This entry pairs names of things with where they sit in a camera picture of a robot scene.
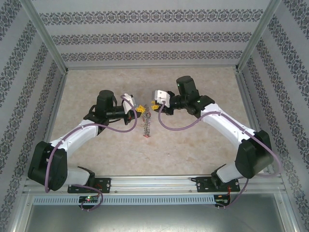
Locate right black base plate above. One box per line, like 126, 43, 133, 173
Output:
195, 176, 241, 193

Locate grey metal sheet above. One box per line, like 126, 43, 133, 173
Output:
23, 204, 294, 232

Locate right small circuit board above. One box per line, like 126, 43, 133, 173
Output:
214, 194, 231, 206

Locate left small circuit board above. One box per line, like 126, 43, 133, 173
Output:
79, 195, 100, 203

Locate aluminium side rail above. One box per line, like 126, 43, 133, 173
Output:
235, 71, 275, 174
40, 72, 68, 150

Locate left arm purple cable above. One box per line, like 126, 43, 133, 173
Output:
44, 94, 139, 212

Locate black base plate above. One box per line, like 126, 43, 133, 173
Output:
67, 177, 112, 194
195, 176, 241, 193

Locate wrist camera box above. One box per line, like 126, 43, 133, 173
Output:
153, 89, 171, 107
121, 93, 137, 114

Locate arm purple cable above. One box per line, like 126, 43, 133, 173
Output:
158, 101, 282, 210
44, 94, 139, 212

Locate aluminium back rail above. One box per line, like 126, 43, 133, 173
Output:
65, 64, 239, 71

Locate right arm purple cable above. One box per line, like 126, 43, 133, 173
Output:
158, 101, 282, 210

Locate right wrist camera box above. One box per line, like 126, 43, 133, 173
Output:
153, 89, 171, 107

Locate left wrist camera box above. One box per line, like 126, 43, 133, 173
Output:
121, 93, 137, 114

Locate small circuit board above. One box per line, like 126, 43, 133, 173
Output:
214, 194, 231, 206
79, 195, 100, 203

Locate aluminium mounting rail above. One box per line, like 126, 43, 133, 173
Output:
23, 175, 283, 194

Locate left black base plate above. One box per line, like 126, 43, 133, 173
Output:
67, 177, 112, 194

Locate slotted grey cable duct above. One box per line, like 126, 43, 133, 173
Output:
32, 195, 216, 205

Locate aluminium frame post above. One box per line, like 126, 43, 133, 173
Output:
18, 0, 69, 73
234, 0, 282, 73

